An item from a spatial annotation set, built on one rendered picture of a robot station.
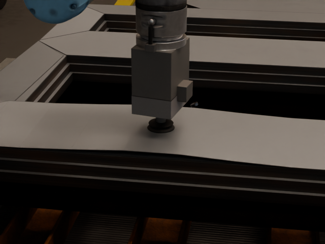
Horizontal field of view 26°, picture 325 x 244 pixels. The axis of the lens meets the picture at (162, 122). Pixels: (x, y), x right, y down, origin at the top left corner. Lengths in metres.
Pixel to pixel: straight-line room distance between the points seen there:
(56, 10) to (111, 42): 0.68
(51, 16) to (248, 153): 0.35
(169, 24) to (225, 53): 0.49
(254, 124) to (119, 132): 0.22
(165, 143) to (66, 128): 0.17
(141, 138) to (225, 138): 0.13
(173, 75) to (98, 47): 0.52
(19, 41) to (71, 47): 3.09
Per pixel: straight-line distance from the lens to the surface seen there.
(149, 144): 1.05
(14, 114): 1.20
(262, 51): 1.51
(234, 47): 1.53
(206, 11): 1.81
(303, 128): 1.14
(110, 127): 1.11
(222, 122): 1.13
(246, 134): 1.10
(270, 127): 1.13
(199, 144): 1.05
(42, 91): 1.34
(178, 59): 1.04
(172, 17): 1.01
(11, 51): 4.43
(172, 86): 1.03
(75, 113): 1.18
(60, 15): 0.89
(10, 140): 1.10
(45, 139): 1.09
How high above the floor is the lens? 1.32
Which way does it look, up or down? 24 degrees down
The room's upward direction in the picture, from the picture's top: straight up
